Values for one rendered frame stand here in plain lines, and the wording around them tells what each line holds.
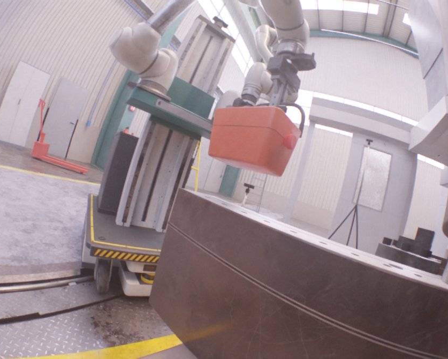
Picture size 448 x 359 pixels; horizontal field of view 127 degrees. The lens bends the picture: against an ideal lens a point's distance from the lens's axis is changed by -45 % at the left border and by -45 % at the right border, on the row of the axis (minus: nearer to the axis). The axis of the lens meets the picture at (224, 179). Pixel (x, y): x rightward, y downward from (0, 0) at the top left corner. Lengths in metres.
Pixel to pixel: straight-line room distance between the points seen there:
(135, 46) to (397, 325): 1.10
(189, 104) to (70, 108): 5.57
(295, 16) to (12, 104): 5.62
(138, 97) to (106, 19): 6.61
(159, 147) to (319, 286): 1.10
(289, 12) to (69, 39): 6.47
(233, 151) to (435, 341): 0.52
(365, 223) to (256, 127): 3.24
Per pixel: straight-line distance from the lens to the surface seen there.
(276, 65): 0.59
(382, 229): 3.67
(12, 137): 5.76
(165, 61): 1.03
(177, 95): 1.20
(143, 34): 0.95
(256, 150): 0.41
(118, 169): 1.29
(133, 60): 0.96
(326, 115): 3.63
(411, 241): 1.44
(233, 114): 0.48
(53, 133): 6.45
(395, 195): 3.76
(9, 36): 6.58
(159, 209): 1.29
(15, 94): 5.74
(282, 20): 0.65
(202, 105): 1.26
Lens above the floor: 0.73
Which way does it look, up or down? 1 degrees up
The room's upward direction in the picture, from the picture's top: 18 degrees clockwise
